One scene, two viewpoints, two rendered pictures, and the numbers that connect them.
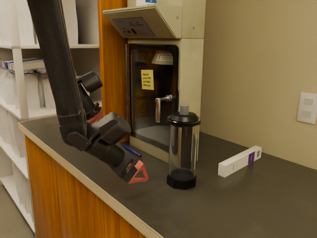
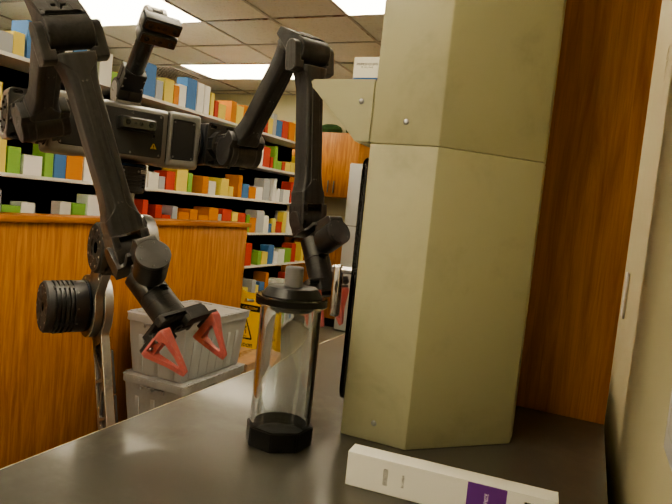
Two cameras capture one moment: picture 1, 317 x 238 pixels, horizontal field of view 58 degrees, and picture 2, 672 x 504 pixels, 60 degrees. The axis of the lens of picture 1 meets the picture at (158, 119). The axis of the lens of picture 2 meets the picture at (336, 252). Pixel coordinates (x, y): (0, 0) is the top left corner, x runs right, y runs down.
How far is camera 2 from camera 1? 1.05 m
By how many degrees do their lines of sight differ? 63
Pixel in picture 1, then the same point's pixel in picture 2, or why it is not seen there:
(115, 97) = not seen: hidden behind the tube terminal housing
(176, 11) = (360, 88)
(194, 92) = (402, 268)
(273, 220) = not seen: outside the picture
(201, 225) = (120, 466)
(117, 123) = (137, 247)
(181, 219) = (135, 448)
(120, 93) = not seen: hidden behind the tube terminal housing
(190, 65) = (391, 204)
